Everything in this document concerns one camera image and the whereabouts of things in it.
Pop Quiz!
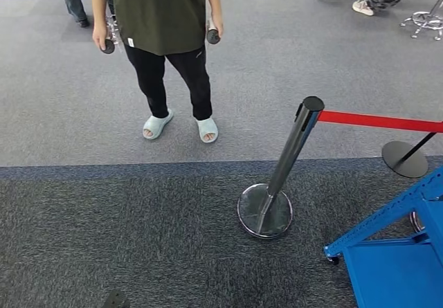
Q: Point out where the blue metal shelf rack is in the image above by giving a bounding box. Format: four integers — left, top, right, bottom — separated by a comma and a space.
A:
323, 165, 443, 308

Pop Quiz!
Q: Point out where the black handheld controller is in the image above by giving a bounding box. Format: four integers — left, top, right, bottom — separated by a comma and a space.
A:
206, 18, 222, 46
100, 15, 122, 55

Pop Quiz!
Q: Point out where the red barrier belt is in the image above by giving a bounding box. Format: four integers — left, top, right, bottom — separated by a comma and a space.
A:
317, 109, 443, 134

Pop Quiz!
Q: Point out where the stool with chrome base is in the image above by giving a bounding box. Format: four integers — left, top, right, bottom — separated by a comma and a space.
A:
400, 0, 443, 42

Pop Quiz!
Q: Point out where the grey metal bracket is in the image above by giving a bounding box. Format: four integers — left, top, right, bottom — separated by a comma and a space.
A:
103, 289, 131, 308

